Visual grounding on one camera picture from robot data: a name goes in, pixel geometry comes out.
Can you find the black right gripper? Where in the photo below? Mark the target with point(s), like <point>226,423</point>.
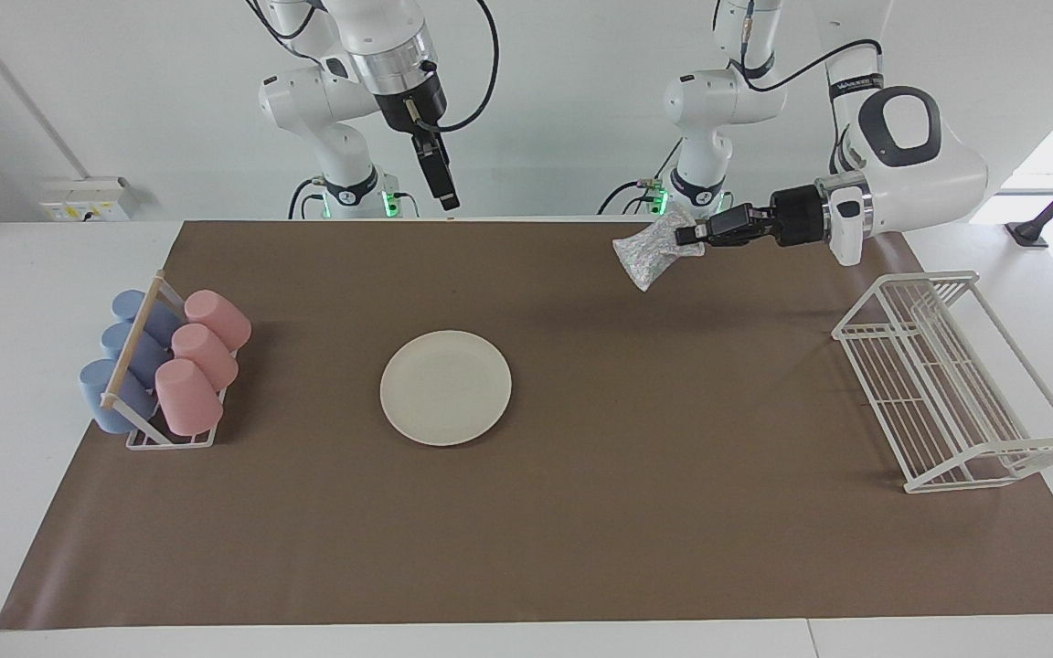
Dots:
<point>408,100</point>

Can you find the blue plastic cup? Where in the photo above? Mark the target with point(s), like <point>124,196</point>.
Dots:
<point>101,393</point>
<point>147,352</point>
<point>161,318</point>

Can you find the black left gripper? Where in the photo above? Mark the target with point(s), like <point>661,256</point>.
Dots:
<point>796,217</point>

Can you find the pink plastic cup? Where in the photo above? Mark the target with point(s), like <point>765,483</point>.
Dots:
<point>188,397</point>
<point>207,355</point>
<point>220,318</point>

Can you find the white wall socket box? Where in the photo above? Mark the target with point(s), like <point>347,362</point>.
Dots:
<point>79,196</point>

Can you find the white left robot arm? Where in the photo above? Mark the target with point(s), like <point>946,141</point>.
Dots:
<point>947,174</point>

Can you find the brown table mat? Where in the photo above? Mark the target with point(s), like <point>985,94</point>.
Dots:
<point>636,530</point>

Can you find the cream round plate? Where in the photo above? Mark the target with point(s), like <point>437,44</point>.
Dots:
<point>445,388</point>

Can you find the white cup holder rack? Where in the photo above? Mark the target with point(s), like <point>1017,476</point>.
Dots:
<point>133,343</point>

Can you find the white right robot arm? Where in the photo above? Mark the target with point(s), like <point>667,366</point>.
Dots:
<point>344,155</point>

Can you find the crinkled clear plastic bag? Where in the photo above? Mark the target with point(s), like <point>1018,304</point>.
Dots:
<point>650,251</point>

